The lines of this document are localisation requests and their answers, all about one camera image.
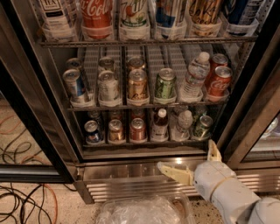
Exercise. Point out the brown drink bottle white cap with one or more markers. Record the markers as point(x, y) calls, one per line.
point(159, 126)

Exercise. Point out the blue orange bottle top shelf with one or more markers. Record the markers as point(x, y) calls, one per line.
point(170, 22)

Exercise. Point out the white label bottle top shelf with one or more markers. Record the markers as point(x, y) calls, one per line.
point(59, 18)

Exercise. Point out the red cola can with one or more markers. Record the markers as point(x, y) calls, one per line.
point(219, 81)
point(217, 59)

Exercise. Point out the top wire shelf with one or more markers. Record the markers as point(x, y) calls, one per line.
point(149, 42)

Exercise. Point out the clear water bottle shelf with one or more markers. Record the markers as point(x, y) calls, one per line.
point(182, 126)
point(197, 71)

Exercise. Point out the left glass fridge door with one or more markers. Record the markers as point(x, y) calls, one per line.
point(31, 84)

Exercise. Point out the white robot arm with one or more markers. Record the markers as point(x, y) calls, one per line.
point(243, 206)

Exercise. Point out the right glass fridge door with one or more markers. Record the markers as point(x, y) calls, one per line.
point(249, 146)

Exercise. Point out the gold can shelf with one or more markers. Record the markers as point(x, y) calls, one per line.
point(138, 87)
point(115, 131)
point(136, 62)

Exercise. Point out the blue can bottom shelf front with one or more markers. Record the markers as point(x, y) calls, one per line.
point(93, 133)

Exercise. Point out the clear water bottle bottom shelf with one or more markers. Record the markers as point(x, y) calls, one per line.
point(182, 126)

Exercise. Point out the gold can middle shelf front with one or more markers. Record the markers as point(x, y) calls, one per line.
point(138, 87)

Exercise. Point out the blue white can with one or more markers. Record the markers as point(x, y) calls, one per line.
point(79, 96)
point(74, 63)

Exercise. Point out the green white soda bottle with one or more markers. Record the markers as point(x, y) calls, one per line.
point(133, 22)

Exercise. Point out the clear water bottle middle shelf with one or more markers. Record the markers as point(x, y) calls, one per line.
point(197, 71)

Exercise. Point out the white can shelf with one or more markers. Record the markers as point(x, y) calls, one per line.
point(106, 64)
point(108, 87)

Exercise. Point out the white can middle shelf rear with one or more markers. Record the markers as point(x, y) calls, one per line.
point(106, 64)

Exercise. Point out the blue white can front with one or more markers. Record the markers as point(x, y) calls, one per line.
point(79, 96)

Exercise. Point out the red cola bottle top shelf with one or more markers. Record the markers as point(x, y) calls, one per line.
point(96, 17)

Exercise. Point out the wire shelf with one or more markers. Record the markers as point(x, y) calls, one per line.
point(149, 106)
point(147, 144)
point(149, 42)

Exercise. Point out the gold can bottom shelf front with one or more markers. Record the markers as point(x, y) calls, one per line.
point(115, 131)

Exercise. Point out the blue white can rear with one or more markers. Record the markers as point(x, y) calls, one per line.
point(74, 63)

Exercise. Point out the green can middle shelf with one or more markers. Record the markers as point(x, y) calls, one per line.
point(165, 86)

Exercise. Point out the glass fridge door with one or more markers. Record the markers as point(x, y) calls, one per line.
point(31, 84)
point(249, 146)

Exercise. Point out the gold label bottle top shelf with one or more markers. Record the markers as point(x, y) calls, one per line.
point(203, 18)

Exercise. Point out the red cola can rear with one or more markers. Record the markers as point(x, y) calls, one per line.
point(217, 59)

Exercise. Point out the bottom wire shelf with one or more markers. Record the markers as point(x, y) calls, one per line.
point(147, 144)

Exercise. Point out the red can bottom shelf front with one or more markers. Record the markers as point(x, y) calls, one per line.
point(137, 131)

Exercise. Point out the middle wire shelf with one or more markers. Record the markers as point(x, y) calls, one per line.
point(149, 106)

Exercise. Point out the dark blue bottle top shelf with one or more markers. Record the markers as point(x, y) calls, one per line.
point(239, 17)

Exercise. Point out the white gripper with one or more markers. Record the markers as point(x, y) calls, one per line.
point(210, 177)

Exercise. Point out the clear plastic bin with bag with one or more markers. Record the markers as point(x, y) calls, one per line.
point(172, 208)

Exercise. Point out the green can bottom shelf front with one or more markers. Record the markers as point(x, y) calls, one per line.
point(201, 130)

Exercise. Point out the green can shelf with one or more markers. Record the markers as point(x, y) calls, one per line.
point(201, 130)
point(165, 86)

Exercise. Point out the gold can middle shelf rear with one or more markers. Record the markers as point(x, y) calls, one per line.
point(136, 62)

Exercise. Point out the red cola can front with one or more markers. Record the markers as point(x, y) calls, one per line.
point(219, 81)

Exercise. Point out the stainless fridge base grille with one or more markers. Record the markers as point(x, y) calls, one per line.
point(100, 182)

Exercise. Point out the white can middle shelf front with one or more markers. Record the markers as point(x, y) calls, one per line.
point(108, 87)

